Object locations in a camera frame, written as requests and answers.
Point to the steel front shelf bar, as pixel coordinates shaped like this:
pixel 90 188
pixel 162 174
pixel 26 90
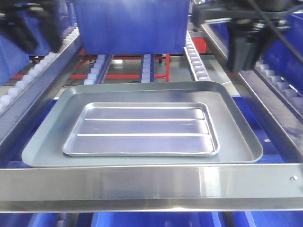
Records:
pixel 153 188

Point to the blue crate behind tray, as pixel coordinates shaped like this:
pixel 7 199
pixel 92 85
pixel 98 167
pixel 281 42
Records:
pixel 132 26

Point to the silver ribbed tray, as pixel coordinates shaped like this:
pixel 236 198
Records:
pixel 143 129

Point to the grey large tray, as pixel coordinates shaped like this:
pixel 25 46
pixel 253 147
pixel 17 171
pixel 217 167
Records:
pixel 238 143

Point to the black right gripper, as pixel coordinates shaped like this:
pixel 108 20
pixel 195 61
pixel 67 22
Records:
pixel 252 26

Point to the red steel frame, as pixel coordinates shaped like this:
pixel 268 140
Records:
pixel 127 68

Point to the white roller track centre-left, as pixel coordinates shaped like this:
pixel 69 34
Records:
pixel 147 69

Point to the white roller track right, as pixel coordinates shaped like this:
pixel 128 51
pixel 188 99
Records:
pixel 196 66

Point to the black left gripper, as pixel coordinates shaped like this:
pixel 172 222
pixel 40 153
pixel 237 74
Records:
pixel 21 21

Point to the white roller track left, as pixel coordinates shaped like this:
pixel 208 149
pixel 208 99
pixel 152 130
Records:
pixel 99 70

